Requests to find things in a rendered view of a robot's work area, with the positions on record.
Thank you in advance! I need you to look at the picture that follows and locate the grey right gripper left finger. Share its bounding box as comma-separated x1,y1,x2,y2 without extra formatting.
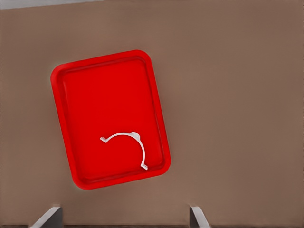
30,206,63,228

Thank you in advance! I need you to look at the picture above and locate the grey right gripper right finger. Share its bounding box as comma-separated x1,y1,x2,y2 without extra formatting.
190,206,211,228

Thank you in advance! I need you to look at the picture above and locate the white curved pipe clamp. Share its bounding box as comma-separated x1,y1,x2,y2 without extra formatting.
100,131,149,171

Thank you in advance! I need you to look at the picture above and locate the red rectangular plastic tray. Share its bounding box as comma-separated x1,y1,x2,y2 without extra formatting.
50,49,172,191

